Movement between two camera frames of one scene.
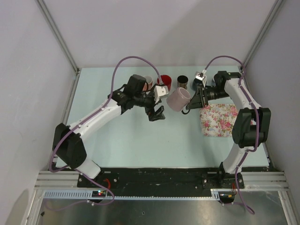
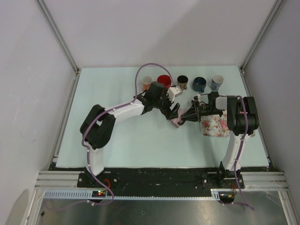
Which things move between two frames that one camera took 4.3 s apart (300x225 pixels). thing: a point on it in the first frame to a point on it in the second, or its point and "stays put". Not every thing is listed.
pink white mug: (149, 79) stays put
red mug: (166, 80) stays put
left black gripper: (150, 111) to (168, 113)
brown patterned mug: (182, 81) stays put
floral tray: (218, 120) stays put
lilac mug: (178, 99) to (176, 120)
